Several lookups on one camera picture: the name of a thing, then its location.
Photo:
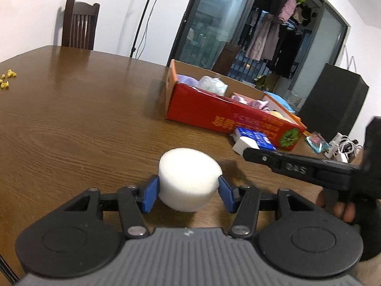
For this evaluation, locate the pink hanging coat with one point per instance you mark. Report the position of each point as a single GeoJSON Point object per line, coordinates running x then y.
{"type": "Point", "coordinates": [265, 35]}

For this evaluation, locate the white spray bottle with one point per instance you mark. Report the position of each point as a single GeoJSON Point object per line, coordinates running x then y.
{"type": "Point", "coordinates": [332, 147]}

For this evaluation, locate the lilac fluffy cloth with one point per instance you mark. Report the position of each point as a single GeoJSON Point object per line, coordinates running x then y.
{"type": "Point", "coordinates": [251, 102]}

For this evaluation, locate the person's right hand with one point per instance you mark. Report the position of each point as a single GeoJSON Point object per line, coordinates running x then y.
{"type": "Point", "coordinates": [343, 210]}

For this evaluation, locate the scattered yellow petals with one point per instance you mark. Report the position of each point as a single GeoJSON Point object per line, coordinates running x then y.
{"type": "Point", "coordinates": [9, 74]}

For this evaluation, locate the white foam cylinder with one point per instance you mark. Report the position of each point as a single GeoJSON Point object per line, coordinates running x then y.
{"type": "Point", "coordinates": [189, 175]}

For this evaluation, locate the sliding glass door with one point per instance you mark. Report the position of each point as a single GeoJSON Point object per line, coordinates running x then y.
{"type": "Point", "coordinates": [208, 20]}

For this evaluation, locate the yellow sheep plush toy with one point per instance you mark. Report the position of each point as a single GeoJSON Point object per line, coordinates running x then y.
{"type": "Point", "coordinates": [278, 114]}

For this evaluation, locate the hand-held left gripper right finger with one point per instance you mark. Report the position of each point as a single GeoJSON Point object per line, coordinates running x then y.
{"type": "Point", "coordinates": [226, 195]}

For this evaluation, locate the clear glass cup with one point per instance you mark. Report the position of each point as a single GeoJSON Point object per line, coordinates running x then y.
{"type": "Point", "coordinates": [296, 99]}

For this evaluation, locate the dark wooden chair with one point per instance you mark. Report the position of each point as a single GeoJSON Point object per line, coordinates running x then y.
{"type": "Point", "coordinates": [79, 20]}

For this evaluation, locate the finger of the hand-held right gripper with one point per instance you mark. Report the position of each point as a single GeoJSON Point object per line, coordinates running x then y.
{"type": "Point", "coordinates": [257, 155]}

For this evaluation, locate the small teal packet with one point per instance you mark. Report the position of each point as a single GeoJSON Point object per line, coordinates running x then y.
{"type": "Point", "coordinates": [317, 142]}

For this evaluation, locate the blue white packet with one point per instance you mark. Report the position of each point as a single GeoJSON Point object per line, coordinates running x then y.
{"type": "Point", "coordinates": [256, 138]}

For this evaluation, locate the red cardboard box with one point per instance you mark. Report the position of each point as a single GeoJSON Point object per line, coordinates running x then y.
{"type": "Point", "coordinates": [202, 110]}

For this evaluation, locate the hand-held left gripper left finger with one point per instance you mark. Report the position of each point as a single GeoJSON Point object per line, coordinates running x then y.
{"type": "Point", "coordinates": [150, 195]}

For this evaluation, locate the purple towel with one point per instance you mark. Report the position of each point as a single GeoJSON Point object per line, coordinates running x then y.
{"type": "Point", "coordinates": [187, 80]}

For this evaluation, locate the blue wet wipes pack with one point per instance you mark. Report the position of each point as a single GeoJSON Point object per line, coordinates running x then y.
{"type": "Point", "coordinates": [281, 102]}

